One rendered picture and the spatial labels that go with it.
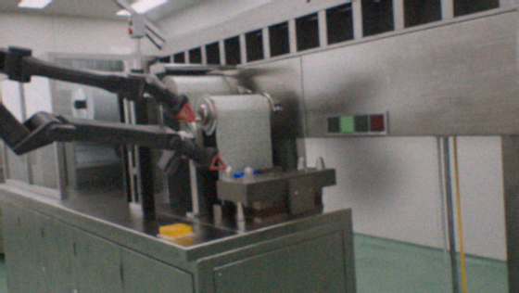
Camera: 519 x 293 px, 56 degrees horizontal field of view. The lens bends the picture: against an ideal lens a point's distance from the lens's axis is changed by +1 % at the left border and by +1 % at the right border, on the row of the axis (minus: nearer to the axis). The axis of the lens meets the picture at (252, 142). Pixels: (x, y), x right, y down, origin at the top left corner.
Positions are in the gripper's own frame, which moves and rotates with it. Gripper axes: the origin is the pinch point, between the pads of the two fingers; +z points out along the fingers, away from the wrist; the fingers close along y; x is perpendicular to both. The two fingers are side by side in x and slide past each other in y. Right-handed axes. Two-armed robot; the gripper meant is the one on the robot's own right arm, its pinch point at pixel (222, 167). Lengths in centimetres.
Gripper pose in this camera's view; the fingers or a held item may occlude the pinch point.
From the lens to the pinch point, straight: 167.2
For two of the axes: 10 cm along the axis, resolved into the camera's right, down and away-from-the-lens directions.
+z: 7.2, 4.3, 5.5
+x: 3.4, -9.0, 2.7
